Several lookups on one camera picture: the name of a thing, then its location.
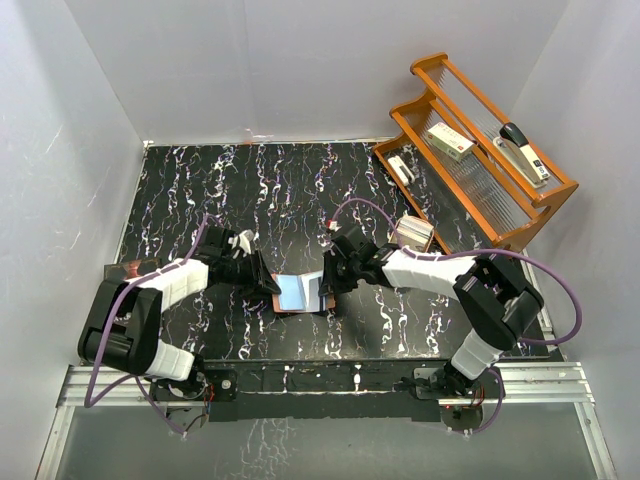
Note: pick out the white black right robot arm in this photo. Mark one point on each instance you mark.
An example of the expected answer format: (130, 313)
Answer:
(499, 302)

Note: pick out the white staples box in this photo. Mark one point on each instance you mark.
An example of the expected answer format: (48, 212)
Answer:
(449, 141)

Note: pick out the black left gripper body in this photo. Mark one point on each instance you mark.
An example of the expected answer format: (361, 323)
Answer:
(240, 271)

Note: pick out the silver credit card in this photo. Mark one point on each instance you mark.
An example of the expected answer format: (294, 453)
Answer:
(314, 302)

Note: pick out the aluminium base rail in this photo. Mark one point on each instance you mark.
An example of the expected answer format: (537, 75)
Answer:
(333, 420)

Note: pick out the white card stack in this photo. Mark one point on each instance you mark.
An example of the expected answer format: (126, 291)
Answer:
(414, 230)

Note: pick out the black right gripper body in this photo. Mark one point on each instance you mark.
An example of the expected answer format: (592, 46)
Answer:
(347, 271)

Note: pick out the black beige stapler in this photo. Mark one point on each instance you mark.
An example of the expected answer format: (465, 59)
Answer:
(516, 148)

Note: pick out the orange wooden shelf rack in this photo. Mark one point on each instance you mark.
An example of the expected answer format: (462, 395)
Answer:
(508, 211)

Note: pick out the small white stapler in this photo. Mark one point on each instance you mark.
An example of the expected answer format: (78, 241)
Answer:
(401, 169)

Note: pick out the pink leather card holder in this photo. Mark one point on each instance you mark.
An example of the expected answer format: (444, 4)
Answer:
(291, 299)

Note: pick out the beige card tray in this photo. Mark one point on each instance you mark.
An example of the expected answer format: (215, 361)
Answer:
(416, 247)

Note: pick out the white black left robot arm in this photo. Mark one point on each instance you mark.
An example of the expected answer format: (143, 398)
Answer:
(122, 330)

